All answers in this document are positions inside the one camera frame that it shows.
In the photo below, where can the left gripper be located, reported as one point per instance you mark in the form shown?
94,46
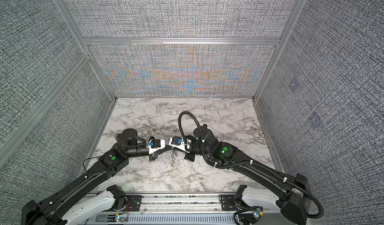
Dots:
154,156

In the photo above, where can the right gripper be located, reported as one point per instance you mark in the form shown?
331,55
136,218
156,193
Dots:
189,157

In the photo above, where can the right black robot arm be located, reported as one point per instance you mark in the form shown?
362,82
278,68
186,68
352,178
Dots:
292,191

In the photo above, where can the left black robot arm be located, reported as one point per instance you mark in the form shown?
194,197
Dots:
64,206

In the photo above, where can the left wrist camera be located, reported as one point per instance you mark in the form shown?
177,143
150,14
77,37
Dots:
155,145

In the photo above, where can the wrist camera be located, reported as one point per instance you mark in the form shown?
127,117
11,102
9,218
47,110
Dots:
179,143
155,145

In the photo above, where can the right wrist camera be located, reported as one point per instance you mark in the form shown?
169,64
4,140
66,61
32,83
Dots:
179,143

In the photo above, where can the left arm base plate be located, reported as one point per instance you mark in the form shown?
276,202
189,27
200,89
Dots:
132,203

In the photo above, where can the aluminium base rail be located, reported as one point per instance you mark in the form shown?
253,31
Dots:
195,209

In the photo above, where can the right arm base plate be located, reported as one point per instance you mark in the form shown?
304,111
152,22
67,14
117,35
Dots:
232,202

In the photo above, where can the aluminium enclosure frame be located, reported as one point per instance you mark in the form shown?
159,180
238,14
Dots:
13,143

